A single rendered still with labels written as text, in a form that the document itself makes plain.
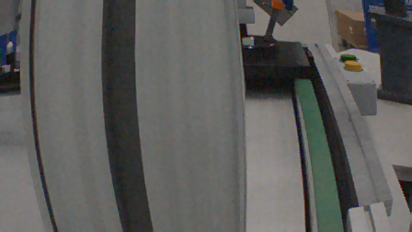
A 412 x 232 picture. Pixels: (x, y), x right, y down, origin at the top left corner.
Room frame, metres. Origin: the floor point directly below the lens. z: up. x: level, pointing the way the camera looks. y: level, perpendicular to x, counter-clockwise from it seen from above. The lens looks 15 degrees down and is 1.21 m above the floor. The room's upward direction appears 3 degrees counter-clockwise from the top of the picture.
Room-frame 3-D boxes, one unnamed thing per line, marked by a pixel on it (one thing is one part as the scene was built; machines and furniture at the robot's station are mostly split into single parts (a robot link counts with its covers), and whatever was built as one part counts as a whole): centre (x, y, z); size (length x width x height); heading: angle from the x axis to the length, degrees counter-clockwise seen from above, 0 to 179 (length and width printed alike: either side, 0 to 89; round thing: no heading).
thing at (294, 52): (1.30, -0.06, 0.96); 0.24 x 0.24 x 0.02; 86
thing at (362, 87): (1.20, -0.27, 0.93); 0.21 x 0.07 x 0.06; 176
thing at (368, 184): (1.01, -0.19, 0.91); 0.89 x 0.06 x 0.11; 176
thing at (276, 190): (1.00, -0.02, 0.91); 0.84 x 0.28 x 0.10; 176
